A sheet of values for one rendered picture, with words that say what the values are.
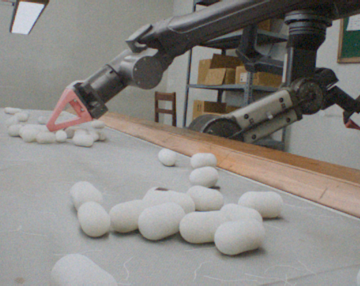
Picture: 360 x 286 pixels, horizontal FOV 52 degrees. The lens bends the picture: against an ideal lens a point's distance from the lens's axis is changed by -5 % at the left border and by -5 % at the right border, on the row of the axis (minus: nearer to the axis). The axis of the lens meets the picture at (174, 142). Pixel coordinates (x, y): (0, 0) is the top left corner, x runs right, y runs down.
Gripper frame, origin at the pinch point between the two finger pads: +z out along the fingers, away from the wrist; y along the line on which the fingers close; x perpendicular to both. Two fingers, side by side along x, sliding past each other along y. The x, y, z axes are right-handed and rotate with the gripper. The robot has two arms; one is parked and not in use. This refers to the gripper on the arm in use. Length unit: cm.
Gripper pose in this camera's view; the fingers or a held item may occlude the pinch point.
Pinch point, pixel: (51, 126)
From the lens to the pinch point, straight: 70.0
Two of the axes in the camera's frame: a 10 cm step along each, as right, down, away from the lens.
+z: -7.3, 6.3, -2.6
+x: 5.3, 7.6, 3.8
